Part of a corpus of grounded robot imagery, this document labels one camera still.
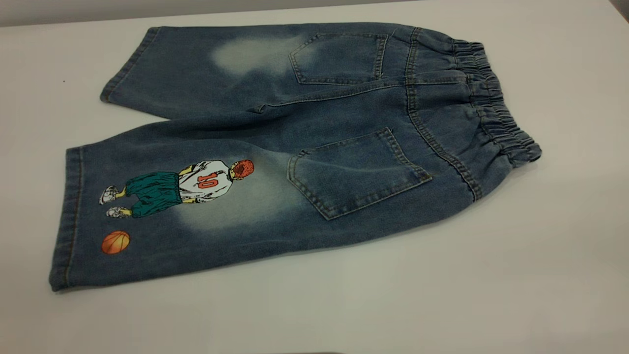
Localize blue denim shorts with print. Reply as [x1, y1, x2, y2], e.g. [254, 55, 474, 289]
[48, 22, 543, 293]

